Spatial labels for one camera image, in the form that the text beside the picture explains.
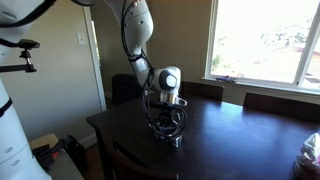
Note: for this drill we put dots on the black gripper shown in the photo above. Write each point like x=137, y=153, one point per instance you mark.
x=168, y=120

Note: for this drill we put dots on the large steel measuring cup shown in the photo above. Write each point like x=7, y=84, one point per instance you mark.
x=174, y=141

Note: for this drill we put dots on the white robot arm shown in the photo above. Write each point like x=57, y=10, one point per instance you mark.
x=160, y=87

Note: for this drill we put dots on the dark chair far left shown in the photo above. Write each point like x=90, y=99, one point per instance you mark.
x=204, y=90

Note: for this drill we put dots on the dark chair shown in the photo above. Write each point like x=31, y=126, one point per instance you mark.
x=282, y=106
x=204, y=90

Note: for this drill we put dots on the black upholstered chair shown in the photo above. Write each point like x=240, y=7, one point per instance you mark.
x=125, y=88

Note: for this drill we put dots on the dark wooden dining table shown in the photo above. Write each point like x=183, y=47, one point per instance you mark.
x=221, y=141

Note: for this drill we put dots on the rounded wooden chair near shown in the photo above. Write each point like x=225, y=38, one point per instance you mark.
x=126, y=169

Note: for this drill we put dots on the purple item on windowsill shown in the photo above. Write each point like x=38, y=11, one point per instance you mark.
x=226, y=79

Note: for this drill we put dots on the dark chair far right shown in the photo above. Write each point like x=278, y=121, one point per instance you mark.
x=282, y=106

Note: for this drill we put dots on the plastic bag of food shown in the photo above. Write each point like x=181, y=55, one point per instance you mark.
x=307, y=163

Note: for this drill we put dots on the white light switch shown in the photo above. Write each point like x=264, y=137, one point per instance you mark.
x=81, y=39

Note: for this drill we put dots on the black camera on mount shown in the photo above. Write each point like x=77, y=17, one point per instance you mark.
x=26, y=45

